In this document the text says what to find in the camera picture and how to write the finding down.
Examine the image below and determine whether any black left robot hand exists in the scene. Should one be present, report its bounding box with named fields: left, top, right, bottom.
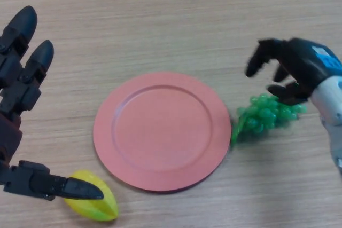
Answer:
left=0, top=5, right=104, bottom=201

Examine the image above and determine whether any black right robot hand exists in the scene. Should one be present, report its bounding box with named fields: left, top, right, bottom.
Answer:
left=245, top=37, right=342, bottom=106

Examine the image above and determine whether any green grapes bunch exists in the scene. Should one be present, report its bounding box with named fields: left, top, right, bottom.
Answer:
left=230, top=93, right=307, bottom=150

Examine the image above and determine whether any pink round plate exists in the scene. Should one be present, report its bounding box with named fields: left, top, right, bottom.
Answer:
left=92, top=72, right=232, bottom=193

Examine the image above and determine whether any yellow starfruit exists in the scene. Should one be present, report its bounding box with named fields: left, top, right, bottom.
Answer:
left=63, top=169, right=119, bottom=222

